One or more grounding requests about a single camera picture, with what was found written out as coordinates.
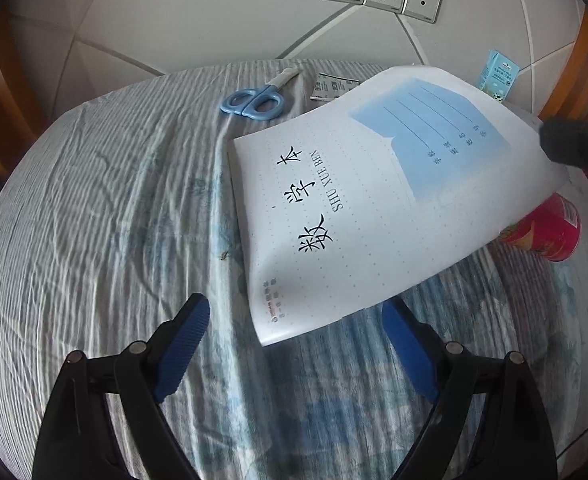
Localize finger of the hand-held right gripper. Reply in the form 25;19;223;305
538;115;588;173

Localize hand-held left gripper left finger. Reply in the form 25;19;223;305
31;294;212;480

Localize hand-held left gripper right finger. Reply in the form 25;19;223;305
380;297;560;480

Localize red snack can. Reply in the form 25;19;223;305
496;191;581;263

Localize small teal milk carton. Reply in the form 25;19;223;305
475;49;520;103

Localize white and blue exercise notebook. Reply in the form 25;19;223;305
226;64;570;348

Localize blue handled scissors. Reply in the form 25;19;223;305
220;67;302;121

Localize wooden trim post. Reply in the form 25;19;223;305
0;10;49;128
541;10;588;123

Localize white round-hole wall outlet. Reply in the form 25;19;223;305
401;0;443;23

